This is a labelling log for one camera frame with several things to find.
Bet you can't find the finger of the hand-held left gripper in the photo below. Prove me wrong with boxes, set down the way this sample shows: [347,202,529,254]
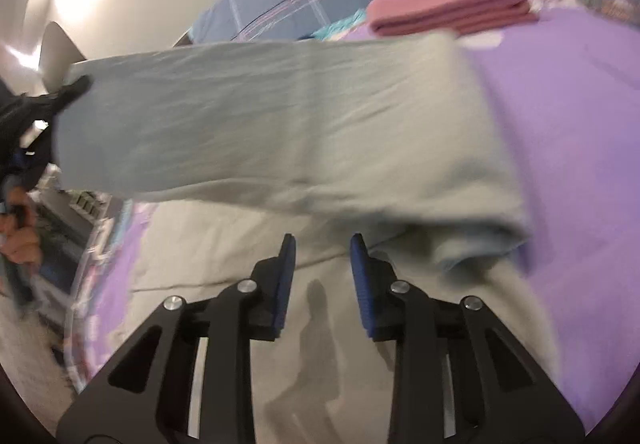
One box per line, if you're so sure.
[30,74,94,117]

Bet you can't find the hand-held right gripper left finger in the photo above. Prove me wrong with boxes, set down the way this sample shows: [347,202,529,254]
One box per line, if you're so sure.
[56,233,299,444]

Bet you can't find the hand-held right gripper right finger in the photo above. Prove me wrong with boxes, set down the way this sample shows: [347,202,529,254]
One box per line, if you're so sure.
[350,233,586,444]

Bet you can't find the grey garment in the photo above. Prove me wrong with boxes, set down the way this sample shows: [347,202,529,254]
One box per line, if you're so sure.
[50,31,563,444]

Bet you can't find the folded pink clothes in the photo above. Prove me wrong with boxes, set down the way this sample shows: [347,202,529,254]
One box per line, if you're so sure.
[366,0,540,37]

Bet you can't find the person's left hand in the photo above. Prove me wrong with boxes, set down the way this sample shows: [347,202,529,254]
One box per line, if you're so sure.
[0,186,42,271]

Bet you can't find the purple floral blanket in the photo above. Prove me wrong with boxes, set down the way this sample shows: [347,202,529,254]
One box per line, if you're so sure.
[70,0,640,435]

